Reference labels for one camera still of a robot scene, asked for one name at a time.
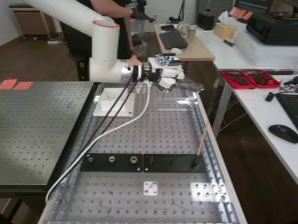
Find large black case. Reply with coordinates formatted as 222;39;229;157
245;9;298;47

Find clear box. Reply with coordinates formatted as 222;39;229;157
39;82;248;224

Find wooden cabinet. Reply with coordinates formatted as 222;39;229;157
8;4;63;38

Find drill bit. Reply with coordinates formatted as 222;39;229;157
170;199;190;213

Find black plate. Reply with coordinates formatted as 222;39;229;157
80;152;208;174

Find black keyboard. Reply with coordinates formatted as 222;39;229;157
159;30;190;50
274;92;298;132

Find small white square plate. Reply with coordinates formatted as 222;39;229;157
143;180;160;197

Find thin stick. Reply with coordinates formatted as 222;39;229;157
190;116;213;168

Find wooden desk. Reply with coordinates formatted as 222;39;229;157
152;23;217;63

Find small black object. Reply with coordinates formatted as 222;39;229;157
264;91;277;103

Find person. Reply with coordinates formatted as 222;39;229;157
59;0;157;63

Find orange sticky note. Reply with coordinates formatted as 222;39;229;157
0;79;19;91
12;81;36;92

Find black cable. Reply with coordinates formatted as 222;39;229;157
61;77;136;174
65;78;141;174

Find red tray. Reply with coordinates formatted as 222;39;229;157
244;69;282;89
220;69;258;91

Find black mouse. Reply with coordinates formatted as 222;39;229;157
268;123;298;145

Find white desk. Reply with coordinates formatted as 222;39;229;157
229;74;298;185

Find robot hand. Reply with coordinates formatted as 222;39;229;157
147;54;205;94

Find white cable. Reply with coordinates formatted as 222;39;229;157
44;81;153;203

